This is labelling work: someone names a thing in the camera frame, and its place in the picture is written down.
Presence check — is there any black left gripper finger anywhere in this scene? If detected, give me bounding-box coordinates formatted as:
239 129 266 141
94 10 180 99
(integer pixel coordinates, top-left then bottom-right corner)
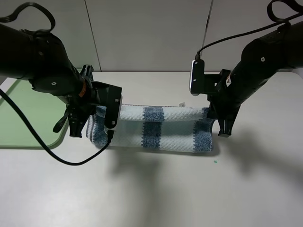
80 65 93 80
68 108 91 138

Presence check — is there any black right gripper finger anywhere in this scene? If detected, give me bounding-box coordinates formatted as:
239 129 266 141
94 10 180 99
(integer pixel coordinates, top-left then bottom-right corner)
216 105 240 138
207 100 219 120

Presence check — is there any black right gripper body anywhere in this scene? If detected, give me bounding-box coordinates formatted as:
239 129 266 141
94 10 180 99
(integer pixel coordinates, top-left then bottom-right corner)
203 73 241 111

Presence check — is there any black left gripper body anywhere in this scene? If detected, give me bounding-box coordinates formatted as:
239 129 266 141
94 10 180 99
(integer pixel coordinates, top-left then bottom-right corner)
63 79 110 118

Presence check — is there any blue white striped towel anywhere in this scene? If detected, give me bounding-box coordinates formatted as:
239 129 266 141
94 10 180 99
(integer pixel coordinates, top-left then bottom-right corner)
85 102 215 154

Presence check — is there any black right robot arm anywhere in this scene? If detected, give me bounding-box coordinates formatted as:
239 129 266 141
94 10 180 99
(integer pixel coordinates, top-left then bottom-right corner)
207 22 303 137

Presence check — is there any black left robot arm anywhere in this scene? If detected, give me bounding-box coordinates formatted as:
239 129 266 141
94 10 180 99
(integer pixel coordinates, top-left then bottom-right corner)
0 25 102 138

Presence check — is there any light green plastic tray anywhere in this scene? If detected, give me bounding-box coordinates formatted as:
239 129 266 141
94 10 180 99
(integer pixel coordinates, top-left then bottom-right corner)
0 67 82 150

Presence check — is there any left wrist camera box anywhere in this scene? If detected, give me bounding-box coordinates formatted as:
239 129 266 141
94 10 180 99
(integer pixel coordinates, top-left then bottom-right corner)
104 85 122 130

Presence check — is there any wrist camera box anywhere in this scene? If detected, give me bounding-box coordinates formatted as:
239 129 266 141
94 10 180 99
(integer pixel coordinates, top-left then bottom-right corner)
104 85 122 130
189 60 205 96

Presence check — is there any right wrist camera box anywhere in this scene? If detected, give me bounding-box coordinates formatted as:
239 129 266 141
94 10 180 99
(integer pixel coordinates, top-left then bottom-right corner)
189 60 205 96

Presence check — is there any black left camera cable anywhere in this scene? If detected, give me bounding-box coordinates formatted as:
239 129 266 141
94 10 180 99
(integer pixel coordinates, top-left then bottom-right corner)
0 1 116 166

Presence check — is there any black camera cable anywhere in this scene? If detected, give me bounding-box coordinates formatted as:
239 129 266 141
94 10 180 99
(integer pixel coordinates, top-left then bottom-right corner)
194 0 303 61
0 1 116 166

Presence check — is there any black right camera cable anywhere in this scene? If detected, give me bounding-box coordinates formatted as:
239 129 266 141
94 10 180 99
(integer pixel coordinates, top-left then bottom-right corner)
194 0 303 61

